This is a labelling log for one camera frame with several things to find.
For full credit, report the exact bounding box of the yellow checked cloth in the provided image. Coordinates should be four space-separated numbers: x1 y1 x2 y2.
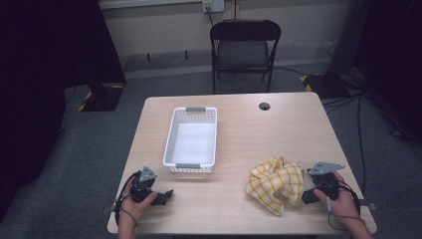
245 155 306 217

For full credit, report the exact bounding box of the black folding chair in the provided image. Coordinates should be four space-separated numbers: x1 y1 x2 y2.
209 18 283 96

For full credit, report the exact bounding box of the gray right gripper cable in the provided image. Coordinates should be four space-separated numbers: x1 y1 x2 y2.
325 194 366 231

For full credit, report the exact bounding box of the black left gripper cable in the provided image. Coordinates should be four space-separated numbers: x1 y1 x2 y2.
113 169 142 227

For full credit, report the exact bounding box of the black stand base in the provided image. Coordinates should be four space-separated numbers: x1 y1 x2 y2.
300 71 353 100
77 82 127 114

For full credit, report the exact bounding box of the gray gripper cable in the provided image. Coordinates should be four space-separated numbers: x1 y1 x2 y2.
114 193 138 228
325 194 366 231

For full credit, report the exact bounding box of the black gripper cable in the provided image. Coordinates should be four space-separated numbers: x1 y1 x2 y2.
113 169 142 227
337 179 362 215

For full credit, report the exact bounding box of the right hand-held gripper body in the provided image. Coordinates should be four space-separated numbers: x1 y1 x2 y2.
308 161 346 200

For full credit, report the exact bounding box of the black plug cable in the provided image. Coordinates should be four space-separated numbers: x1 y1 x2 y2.
205 4 215 28

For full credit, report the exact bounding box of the person's left hand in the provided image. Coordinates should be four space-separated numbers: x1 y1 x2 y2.
119 175 159 223

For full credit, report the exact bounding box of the person's right hand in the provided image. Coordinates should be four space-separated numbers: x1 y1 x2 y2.
312 170 361 226

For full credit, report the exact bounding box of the black floor cable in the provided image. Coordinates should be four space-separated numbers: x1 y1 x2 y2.
320 92 370 197

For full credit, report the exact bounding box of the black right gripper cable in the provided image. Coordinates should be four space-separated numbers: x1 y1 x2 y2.
337 179 362 215

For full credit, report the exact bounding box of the white plastic basket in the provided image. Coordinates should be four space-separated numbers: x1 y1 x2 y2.
161 106 219 175

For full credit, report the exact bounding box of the white wall socket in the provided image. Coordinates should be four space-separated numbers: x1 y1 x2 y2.
201 0 226 14

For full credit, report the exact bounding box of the gray left gripper cable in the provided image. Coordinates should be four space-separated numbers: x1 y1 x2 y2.
114 193 138 228

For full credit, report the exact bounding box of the black curtain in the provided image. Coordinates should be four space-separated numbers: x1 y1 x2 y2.
351 0 422 142
0 0 127 224

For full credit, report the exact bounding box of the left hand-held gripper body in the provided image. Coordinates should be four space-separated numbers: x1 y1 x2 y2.
129 165 159 204

